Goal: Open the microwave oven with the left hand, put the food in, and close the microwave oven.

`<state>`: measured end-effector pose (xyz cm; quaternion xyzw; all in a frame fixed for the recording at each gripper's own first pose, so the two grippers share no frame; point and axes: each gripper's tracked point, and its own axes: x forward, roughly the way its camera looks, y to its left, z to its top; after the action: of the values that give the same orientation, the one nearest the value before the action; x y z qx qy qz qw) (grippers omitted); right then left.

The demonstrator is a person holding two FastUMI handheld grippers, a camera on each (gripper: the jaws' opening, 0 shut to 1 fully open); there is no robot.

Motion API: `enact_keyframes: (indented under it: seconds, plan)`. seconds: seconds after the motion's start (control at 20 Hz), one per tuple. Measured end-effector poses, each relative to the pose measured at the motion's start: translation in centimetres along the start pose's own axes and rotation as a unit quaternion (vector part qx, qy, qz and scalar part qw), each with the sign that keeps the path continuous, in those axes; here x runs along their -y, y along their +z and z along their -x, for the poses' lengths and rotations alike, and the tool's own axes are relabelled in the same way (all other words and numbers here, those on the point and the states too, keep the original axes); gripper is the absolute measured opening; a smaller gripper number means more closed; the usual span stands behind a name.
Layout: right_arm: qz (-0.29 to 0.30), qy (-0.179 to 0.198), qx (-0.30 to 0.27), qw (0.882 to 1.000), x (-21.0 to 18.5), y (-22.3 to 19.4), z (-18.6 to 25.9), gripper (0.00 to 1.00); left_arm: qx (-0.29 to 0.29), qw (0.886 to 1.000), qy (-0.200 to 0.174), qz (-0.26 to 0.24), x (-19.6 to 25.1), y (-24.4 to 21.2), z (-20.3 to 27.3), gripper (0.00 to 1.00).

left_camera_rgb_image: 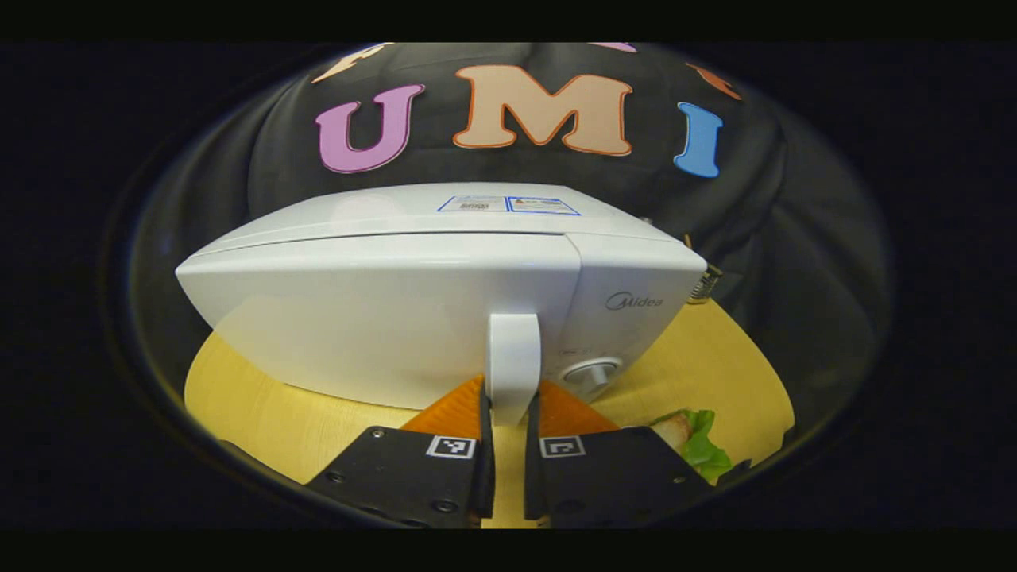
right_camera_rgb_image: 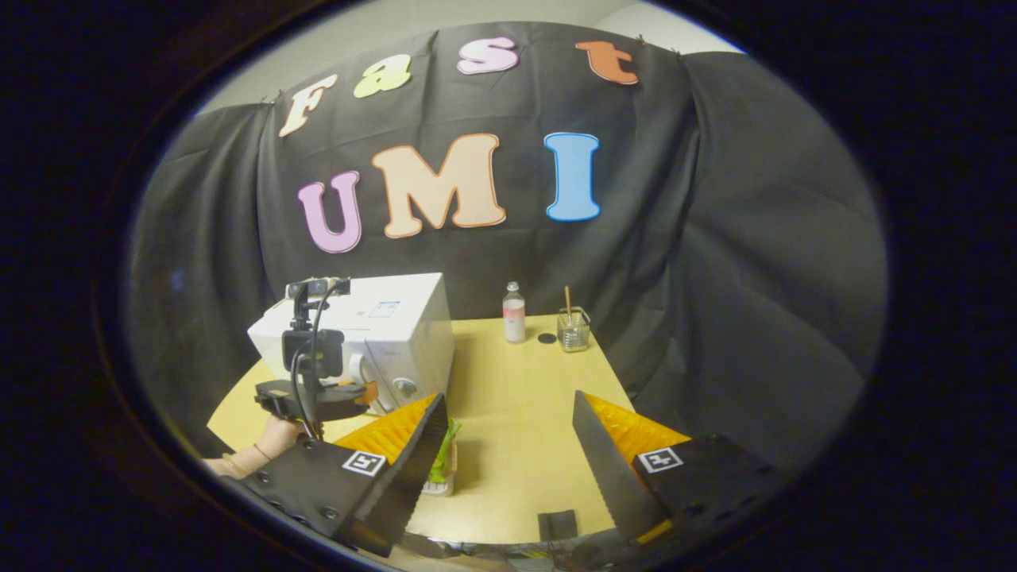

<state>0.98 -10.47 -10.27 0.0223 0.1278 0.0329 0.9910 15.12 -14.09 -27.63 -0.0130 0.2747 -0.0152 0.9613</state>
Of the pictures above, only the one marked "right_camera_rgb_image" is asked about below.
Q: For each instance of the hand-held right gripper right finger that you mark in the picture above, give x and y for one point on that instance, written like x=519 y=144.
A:
x=608 y=477

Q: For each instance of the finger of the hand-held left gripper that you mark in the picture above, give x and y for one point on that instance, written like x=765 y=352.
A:
x=366 y=392

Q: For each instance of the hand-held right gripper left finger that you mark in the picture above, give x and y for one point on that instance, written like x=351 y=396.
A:
x=417 y=469

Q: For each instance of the green lettuce sandwich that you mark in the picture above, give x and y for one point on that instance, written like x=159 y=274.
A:
x=446 y=457

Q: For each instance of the white microwave oven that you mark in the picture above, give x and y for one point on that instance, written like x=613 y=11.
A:
x=405 y=334

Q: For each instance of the white rectangular tray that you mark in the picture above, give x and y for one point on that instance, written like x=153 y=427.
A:
x=437 y=489

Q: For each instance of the small black flat piece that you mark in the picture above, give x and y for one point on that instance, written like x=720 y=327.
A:
x=558 y=526

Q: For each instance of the square glass jar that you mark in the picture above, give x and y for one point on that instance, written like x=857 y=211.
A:
x=574 y=334

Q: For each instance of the small clear bottle pink label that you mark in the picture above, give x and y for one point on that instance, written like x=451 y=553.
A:
x=514 y=318

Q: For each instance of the wooden stick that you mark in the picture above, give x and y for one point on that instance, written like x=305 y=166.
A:
x=569 y=302

